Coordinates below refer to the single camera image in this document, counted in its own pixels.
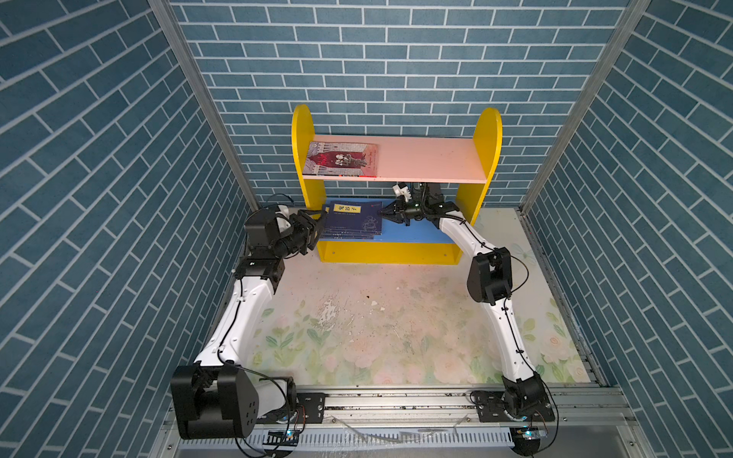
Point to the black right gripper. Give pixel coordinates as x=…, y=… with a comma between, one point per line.
x=400, y=213

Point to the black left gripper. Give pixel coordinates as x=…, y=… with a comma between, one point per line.
x=306, y=230

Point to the navy book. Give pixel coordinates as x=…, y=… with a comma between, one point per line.
x=353, y=220

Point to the red illustrated cover book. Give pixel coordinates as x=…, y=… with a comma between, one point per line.
x=341, y=159

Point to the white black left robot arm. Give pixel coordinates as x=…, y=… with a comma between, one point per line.
x=217, y=396

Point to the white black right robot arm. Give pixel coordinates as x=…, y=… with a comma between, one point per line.
x=489, y=283

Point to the yellow pink blue bookshelf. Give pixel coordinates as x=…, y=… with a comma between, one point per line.
x=469, y=163

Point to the floral table mat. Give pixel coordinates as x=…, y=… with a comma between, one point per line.
x=390, y=324

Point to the left green circuit board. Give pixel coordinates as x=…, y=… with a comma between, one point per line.
x=282, y=439

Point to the green circuit board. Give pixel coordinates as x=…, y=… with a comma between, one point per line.
x=526, y=442
x=282, y=439

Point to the right green circuit board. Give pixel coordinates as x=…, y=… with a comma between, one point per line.
x=526, y=442

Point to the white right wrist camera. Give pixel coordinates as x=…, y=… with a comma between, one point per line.
x=402, y=190

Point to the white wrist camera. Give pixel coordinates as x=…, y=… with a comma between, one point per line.
x=282, y=212
x=402, y=190

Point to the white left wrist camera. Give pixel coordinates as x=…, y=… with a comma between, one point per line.
x=282, y=212

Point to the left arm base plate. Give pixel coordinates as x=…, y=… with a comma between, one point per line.
x=307, y=408

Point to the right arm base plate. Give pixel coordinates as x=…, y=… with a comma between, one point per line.
x=497, y=406

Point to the white slotted cable duct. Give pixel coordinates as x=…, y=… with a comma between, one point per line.
x=341, y=439

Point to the aluminium front rail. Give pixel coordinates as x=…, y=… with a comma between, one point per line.
x=435, y=407

